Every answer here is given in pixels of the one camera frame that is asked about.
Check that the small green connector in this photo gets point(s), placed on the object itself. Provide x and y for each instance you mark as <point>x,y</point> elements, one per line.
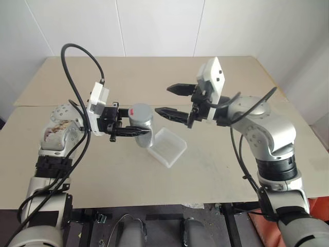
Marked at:
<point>100,218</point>

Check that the black metal table frame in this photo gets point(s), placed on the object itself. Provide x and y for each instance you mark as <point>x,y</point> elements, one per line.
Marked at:
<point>231,226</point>

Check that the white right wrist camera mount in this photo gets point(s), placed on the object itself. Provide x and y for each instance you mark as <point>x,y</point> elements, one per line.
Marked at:
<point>214,74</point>

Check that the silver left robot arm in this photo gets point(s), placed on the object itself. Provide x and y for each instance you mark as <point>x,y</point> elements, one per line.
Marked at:
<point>56,139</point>

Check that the silver metal jar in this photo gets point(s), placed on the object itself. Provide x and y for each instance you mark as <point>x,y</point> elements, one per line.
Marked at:
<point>145,141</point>

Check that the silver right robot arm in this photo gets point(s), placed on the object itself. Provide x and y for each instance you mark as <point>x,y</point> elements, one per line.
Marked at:
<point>272,133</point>

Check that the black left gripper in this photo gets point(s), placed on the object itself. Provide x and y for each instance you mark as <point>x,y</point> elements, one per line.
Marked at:
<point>108,119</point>

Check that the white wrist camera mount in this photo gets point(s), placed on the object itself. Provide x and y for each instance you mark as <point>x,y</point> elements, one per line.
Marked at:
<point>214,74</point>
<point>96,103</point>

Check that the gray rounded shape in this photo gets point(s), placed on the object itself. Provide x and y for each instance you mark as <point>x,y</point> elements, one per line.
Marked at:
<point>196,232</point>
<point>137,231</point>

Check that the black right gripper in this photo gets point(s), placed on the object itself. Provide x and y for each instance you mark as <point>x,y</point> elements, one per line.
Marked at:
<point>198,103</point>

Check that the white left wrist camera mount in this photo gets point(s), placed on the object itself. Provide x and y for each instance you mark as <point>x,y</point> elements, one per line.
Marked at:
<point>96,103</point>

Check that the clear plastic box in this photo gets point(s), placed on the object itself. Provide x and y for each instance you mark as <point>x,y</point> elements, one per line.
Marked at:
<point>168,146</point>

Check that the silver metal can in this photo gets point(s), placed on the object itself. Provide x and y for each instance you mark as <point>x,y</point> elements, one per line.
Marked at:
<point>141,112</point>

